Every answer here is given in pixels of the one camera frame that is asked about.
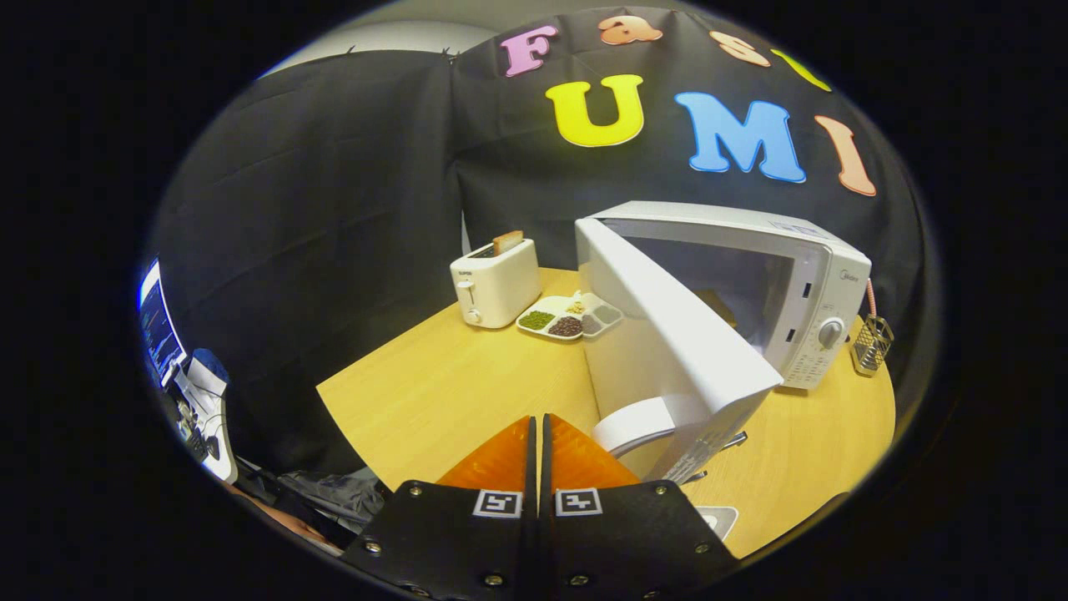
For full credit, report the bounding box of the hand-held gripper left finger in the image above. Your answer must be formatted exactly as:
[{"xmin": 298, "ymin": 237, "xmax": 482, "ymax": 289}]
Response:
[{"xmin": 342, "ymin": 415, "xmax": 539, "ymax": 601}]

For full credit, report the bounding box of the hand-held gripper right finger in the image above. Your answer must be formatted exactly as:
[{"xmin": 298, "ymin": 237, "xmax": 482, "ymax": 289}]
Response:
[{"xmin": 541, "ymin": 413, "xmax": 743, "ymax": 601}]

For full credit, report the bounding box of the white microwave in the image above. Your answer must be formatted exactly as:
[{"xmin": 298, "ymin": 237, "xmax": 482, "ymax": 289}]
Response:
[{"xmin": 574, "ymin": 200, "xmax": 873, "ymax": 487}]

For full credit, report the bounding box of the white plastic tray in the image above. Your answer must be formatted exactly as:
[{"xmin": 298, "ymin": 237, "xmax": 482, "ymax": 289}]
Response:
[{"xmin": 697, "ymin": 505, "xmax": 739, "ymax": 542}]

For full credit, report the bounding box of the grey cloth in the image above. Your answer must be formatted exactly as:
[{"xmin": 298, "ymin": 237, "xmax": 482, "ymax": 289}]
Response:
[{"xmin": 267, "ymin": 469, "xmax": 389, "ymax": 535}]

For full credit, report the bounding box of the white divided plate of beans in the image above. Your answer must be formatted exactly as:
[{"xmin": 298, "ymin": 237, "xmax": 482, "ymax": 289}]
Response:
[{"xmin": 516, "ymin": 290, "xmax": 624, "ymax": 341}]

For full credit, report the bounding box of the white toaster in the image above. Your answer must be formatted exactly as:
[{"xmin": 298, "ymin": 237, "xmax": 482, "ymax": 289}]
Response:
[{"xmin": 450, "ymin": 238, "xmax": 542, "ymax": 330}]

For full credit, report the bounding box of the white and blue equipment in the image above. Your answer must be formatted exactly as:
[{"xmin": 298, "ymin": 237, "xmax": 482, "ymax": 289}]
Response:
[{"xmin": 171, "ymin": 349, "xmax": 239, "ymax": 483}]

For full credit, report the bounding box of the black backdrop cloth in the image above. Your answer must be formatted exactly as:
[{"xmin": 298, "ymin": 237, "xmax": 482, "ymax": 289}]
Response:
[{"xmin": 150, "ymin": 8, "xmax": 927, "ymax": 477}]

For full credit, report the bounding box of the computer monitor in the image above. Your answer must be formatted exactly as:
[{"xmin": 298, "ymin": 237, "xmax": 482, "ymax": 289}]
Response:
[{"xmin": 138, "ymin": 259, "xmax": 189, "ymax": 389}]

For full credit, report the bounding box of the wire mesh holder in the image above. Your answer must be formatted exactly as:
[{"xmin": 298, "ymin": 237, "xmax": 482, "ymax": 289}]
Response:
[{"xmin": 850, "ymin": 314, "xmax": 894, "ymax": 376}]

